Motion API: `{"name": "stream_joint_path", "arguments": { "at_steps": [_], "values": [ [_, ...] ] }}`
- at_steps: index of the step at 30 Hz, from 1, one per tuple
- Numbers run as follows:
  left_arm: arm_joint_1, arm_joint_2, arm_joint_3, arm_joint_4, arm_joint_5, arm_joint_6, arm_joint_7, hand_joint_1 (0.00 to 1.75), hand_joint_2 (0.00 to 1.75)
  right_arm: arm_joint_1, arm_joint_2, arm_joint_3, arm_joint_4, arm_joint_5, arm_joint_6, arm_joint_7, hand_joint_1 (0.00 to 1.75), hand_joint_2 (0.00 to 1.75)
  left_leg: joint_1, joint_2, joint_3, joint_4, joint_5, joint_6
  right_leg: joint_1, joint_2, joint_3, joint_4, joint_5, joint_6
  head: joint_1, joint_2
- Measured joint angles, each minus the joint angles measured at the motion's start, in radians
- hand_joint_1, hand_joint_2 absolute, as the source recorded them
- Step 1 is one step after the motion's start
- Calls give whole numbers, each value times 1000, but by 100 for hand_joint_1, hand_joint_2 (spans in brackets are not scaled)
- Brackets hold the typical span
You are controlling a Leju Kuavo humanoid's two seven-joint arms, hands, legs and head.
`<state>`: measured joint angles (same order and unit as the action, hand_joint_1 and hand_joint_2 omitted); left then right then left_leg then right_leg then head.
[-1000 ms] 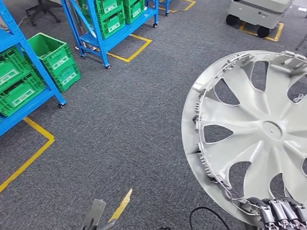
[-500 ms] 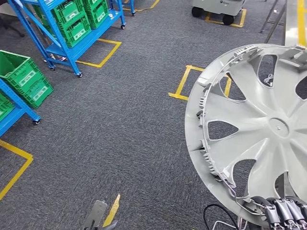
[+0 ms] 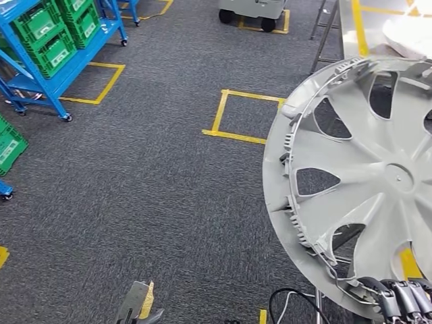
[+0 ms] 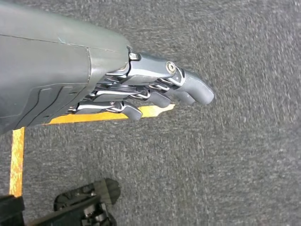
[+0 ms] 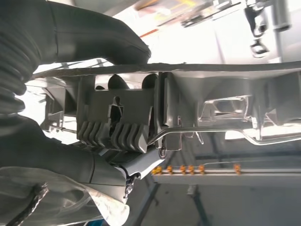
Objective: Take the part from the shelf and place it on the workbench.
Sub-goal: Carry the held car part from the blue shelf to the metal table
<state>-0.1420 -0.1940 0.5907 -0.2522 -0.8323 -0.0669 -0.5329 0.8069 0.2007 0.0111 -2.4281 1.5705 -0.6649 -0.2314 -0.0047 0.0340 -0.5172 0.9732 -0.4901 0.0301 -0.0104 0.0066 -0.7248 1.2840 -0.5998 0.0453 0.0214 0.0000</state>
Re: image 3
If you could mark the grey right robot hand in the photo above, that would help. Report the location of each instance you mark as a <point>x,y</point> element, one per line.
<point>405,304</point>

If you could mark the silver plastic wheel hubcap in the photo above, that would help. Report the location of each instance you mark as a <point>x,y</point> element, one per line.
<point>371,179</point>

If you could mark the steel workbench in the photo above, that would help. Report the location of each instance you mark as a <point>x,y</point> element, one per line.
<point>347,27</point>

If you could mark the blue metal shelf rack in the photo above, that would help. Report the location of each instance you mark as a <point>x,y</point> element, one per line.
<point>133,9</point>
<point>4,188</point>
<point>33,85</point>

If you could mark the yellow floor tape square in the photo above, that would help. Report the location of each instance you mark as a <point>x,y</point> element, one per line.
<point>148,299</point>
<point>3,257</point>

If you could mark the white cart black wheels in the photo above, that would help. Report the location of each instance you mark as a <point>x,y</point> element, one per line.
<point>249,9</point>

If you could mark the green plastic crate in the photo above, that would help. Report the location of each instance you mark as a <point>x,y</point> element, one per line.
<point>13,134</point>
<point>79,35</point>
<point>44,62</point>
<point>66,6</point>
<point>26,27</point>

